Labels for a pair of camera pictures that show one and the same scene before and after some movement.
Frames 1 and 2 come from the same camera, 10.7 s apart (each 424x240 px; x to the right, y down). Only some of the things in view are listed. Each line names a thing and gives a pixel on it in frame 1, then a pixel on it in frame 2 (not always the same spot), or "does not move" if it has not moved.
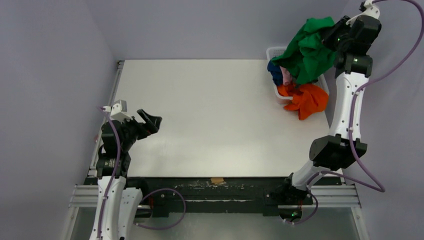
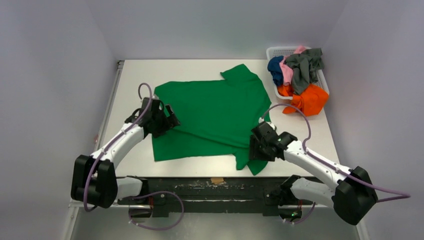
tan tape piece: [217, 180] does not move
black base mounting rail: [180, 197] does not move
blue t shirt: [275, 72] does not move
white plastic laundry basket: [274, 52] does not move
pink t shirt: [286, 76] does not move
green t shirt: [308, 58] -> [216, 118]
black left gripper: [143, 129] -> [171, 120]
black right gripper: [333, 34] -> [257, 147]
